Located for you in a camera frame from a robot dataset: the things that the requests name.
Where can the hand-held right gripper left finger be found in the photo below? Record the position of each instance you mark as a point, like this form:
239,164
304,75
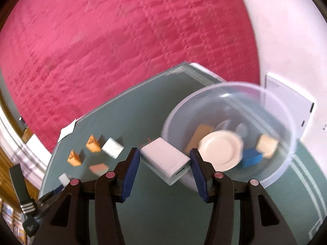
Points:
130,176

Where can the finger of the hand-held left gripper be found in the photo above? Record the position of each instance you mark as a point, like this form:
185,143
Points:
56,189

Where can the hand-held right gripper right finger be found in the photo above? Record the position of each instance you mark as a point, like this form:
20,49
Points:
200,176

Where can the white zebra-striped block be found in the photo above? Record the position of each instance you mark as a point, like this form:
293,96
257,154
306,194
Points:
65,178
112,146

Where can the small white toy plate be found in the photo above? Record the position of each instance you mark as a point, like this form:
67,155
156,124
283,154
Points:
219,150

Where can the pink block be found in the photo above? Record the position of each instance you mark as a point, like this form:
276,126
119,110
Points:
98,169

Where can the orange tiger-striped block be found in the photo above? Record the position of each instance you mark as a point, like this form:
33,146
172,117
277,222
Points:
93,144
75,158

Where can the white charger adapter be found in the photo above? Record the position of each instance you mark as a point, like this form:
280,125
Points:
163,158

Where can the rectangular wooden block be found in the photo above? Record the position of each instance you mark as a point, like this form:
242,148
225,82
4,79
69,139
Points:
199,135

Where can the blue wedge block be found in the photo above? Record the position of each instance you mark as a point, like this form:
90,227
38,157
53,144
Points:
251,158

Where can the wooden wedge block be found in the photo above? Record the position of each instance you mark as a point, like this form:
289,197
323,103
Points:
267,145

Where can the clear plastic bowl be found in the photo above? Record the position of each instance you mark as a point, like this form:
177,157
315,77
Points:
276,112

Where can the wooden bookshelf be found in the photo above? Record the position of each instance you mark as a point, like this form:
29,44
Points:
10,219

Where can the white paper label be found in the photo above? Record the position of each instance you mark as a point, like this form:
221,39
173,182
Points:
67,130

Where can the red quilted blanket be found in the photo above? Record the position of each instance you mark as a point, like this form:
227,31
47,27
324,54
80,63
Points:
127,43

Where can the white bed frame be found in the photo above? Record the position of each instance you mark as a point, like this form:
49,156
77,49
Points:
15,143

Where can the white wall box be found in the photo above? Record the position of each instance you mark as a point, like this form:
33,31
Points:
286,99

